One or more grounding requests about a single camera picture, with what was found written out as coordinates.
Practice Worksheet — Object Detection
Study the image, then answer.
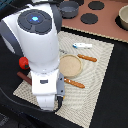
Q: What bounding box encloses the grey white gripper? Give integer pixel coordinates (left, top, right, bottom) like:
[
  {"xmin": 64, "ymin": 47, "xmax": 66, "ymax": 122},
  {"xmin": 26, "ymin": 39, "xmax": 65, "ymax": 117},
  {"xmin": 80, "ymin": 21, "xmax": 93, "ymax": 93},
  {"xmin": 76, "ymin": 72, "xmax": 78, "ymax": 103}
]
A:
[{"xmin": 31, "ymin": 73, "xmax": 65, "ymax": 111}]

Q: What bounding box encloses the red toy tomato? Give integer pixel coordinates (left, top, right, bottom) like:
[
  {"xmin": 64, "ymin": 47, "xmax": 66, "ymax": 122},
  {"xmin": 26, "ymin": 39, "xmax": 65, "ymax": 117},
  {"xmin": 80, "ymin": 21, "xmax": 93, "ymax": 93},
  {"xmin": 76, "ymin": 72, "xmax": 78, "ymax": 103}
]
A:
[{"xmin": 19, "ymin": 57, "xmax": 29, "ymax": 70}]

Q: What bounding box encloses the white toy fish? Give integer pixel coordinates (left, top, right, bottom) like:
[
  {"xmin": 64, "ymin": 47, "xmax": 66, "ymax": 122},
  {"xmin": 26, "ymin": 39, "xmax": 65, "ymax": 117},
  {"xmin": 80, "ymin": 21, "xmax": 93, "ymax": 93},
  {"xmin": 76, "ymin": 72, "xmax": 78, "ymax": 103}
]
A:
[{"xmin": 73, "ymin": 43, "xmax": 92, "ymax": 49}]

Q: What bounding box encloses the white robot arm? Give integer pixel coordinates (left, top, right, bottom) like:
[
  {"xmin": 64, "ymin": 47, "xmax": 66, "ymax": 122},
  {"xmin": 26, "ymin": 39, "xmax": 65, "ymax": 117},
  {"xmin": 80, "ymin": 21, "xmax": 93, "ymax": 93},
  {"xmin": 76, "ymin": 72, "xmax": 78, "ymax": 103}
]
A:
[{"xmin": 0, "ymin": 0, "xmax": 62, "ymax": 110}]

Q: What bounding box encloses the brown toy sausage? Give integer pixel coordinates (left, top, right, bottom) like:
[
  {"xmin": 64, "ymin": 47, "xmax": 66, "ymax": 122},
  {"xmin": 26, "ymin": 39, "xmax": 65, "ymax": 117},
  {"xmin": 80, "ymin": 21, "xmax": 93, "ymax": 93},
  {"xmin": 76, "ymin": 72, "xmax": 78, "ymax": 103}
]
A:
[{"xmin": 17, "ymin": 72, "xmax": 32, "ymax": 85}]

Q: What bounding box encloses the round wooden plate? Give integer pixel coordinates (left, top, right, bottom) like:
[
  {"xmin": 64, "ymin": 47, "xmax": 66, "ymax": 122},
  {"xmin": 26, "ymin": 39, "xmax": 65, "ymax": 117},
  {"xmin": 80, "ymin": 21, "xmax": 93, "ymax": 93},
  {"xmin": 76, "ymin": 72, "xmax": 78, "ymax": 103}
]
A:
[{"xmin": 59, "ymin": 54, "xmax": 83, "ymax": 78}]

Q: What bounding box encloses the white woven placemat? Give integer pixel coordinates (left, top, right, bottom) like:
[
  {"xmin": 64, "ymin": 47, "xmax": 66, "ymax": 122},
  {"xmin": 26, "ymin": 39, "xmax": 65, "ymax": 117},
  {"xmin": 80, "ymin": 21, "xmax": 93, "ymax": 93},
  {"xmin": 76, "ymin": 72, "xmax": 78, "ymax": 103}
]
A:
[{"xmin": 12, "ymin": 30, "xmax": 115, "ymax": 128}]

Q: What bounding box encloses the grey saucepan on stove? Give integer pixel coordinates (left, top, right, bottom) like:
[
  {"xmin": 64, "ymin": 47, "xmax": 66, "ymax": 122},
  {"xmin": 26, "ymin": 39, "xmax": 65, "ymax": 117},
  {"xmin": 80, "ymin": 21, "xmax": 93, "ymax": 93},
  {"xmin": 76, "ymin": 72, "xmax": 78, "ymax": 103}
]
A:
[{"xmin": 59, "ymin": 1, "xmax": 79, "ymax": 18}]

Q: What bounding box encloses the beige bowl on stove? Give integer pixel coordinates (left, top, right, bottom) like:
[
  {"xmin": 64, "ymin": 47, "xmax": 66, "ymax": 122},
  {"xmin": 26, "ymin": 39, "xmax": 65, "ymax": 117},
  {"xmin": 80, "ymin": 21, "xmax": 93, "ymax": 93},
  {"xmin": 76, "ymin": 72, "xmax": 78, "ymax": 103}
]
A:
[{"xmin": 119, "ymin": 5, "xmax": 128, "ymax": 30}]

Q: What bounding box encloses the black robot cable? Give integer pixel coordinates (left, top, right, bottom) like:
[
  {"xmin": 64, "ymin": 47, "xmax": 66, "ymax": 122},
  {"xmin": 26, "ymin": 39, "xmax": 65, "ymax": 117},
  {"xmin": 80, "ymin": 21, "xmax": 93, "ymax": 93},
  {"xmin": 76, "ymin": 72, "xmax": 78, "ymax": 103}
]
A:
[{"xmin": 53, "ymin": 94, "xmax": 65, "ymax": 113}]

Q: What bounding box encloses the fork with wooden handle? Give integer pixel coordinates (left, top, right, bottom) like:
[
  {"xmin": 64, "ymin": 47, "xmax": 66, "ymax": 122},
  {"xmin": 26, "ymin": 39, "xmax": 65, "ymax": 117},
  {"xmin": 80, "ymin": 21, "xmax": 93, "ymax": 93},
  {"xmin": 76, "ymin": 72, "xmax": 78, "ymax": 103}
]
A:
[{"xmin": 64, "ymin": 78, "xmax": 85, "ymax": 88}]

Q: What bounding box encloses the knife with wooden handle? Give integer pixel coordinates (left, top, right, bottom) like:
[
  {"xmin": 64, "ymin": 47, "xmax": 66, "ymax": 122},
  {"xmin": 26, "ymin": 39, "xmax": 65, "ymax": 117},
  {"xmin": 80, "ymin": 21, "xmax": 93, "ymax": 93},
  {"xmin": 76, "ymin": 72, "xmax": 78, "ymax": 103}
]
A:
[{"xmin": 59, "ymin": 49, "xmax": 97, "ymax": 62}]

